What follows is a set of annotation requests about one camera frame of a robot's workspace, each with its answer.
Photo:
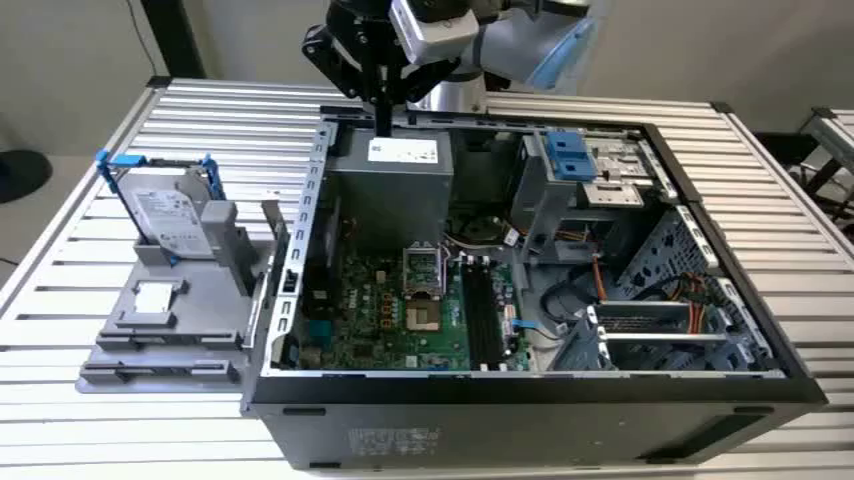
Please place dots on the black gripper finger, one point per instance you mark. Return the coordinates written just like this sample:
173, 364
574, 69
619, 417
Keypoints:
334, 60
427, 80

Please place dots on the black RAM slot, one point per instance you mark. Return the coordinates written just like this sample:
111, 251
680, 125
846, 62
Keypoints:
478, 310
468, 310
487, 310
496, 310

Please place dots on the blue expansion slot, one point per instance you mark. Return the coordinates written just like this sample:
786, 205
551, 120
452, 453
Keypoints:
320, 333

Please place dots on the silver disk bay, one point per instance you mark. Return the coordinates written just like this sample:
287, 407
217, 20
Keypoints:
660, 337

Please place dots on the blue plastic drive latch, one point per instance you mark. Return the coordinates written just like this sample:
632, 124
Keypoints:
567, 155

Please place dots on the neighbouring slatted metal table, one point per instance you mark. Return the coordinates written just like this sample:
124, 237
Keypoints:
830, 125

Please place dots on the black upright post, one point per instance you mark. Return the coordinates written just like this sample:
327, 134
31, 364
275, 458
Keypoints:
173, 40

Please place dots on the grey parts rack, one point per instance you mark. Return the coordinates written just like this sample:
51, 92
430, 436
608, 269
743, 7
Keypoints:
200, 280

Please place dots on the hard disk in blue carrier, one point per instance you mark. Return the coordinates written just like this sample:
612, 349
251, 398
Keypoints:
167, 215

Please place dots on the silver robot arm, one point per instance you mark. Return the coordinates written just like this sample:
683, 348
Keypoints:
507, 55

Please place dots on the black open PC case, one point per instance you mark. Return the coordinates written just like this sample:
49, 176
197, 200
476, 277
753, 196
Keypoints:
467, 425

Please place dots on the CPU socket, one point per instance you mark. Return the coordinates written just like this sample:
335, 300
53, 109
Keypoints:
424, 315

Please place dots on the grey power supply unit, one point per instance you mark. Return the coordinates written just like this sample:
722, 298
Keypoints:
390, 200

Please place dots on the silver CPU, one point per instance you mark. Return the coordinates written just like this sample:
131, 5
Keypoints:
152, 298

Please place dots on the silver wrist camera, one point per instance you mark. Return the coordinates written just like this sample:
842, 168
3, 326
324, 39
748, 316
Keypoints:
434, 30

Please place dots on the green motherboard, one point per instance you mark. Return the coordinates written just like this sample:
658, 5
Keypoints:
360, 310

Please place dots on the round black floor base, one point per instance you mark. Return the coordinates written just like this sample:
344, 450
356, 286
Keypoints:
23, 175

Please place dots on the silver drive bay cage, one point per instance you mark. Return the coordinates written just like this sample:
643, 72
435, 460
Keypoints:
614, 195

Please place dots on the round black cooler fan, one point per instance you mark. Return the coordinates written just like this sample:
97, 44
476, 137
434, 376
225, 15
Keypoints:
476, 227

